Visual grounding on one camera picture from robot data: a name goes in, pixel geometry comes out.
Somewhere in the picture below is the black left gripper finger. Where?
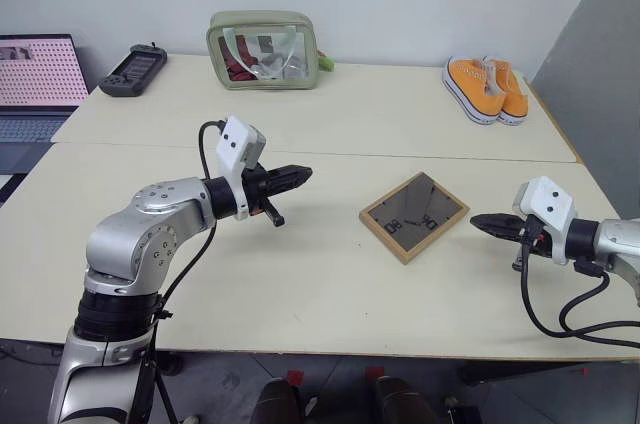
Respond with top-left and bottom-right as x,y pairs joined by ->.
266,164 -> 314,185
266,177 -> 310,196

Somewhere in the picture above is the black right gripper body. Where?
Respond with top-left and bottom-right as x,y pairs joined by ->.
512,216 -> 556,270

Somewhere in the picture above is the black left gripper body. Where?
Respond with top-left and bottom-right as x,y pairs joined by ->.
242,166 -> 287,230

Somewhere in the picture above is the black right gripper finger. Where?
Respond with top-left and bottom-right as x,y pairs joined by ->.
473,224 -> 525,242
469,212 -> 526,230

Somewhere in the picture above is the grey open laptop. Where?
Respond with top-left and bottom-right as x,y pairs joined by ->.
0,33 -> 92,176

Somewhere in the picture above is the green transparent toiletry pouch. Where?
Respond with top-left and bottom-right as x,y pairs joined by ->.
205,10 -> 336,92

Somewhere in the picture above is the orange canvas sneaker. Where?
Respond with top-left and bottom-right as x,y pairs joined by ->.
440,55 -> 507,127
485,58 -> 531,127

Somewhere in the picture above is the black handheld controller device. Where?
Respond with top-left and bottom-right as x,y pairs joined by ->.
97,42 -> 169,99

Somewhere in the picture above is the dark rounded shape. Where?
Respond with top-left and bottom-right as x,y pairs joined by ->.
248,377 -> 307,424
368,375 -> 427,424

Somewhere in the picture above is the black tripod stand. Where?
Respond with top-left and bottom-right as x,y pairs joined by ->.
130,311 -> 182,424

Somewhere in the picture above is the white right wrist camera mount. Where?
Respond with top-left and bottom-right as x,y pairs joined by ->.
513,175 -> 577,266

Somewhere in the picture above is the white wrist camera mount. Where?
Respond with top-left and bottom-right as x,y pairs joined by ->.
215,115 -> 269,222
513,175 -> 577,266

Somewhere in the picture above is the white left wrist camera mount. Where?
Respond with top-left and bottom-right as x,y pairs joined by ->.
215,115 -> 269,222

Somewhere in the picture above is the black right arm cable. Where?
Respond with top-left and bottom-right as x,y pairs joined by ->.
518,223 -> 640,347

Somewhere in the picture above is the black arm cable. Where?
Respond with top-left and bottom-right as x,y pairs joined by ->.
518,223 -> 640,347
147,120 -> 224,330

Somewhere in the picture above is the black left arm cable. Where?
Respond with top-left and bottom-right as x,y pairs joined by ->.
147,120 -> 224,330

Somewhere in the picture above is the square wooden frame clock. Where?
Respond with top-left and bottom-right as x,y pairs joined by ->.
358,171 -> 472,267

